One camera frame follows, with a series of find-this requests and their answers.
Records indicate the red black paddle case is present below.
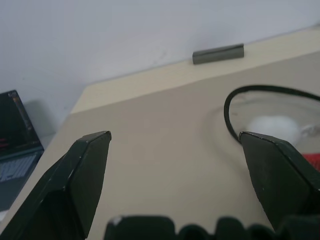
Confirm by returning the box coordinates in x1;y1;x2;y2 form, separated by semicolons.
223;84;320;172

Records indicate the white pompom keychain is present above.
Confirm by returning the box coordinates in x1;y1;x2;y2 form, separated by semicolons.
246;115;318;148

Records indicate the grey rectangular box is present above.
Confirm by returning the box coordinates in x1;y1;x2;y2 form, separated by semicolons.
191;43;245;66

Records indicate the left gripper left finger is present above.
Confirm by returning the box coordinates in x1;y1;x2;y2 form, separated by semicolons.
0;130;112;240

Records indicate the open dark laptop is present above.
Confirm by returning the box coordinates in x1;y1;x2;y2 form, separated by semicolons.
0;89;45;213

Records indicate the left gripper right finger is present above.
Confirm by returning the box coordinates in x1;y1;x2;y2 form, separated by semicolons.
238;130;320;232

